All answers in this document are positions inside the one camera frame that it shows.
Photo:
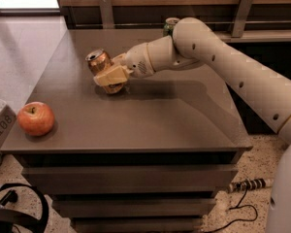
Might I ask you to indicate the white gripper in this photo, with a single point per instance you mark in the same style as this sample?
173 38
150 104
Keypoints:
137 60

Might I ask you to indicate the orange soda can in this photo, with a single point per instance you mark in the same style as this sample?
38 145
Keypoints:
99 60

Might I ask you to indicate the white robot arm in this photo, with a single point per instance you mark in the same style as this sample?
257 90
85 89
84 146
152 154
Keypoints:
265 91

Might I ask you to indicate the green soda can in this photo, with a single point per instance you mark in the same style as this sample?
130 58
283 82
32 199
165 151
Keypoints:
169 25

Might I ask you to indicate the grey drawer cabinet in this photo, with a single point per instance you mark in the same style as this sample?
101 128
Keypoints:
149 159

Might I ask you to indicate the red apple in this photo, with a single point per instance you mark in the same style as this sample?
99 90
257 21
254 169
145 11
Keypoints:
36 119

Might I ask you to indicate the white power strip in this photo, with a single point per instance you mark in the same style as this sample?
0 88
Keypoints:
250 185

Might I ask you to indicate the left metal wall bracket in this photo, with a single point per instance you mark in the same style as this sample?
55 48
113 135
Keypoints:
106 11

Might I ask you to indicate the metal wall bracket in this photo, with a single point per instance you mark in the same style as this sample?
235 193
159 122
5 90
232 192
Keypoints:
240 18
106 11

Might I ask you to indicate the right metal wall bracket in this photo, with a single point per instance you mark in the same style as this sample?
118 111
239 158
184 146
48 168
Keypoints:
240 18

